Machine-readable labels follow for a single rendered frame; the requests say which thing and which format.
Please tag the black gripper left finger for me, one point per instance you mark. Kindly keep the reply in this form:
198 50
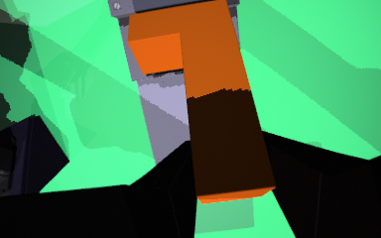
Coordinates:
160 204

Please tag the orange l-shaped part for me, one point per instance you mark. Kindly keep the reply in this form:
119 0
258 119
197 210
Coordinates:
229 155

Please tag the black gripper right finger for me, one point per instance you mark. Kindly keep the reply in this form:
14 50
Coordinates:
325 194

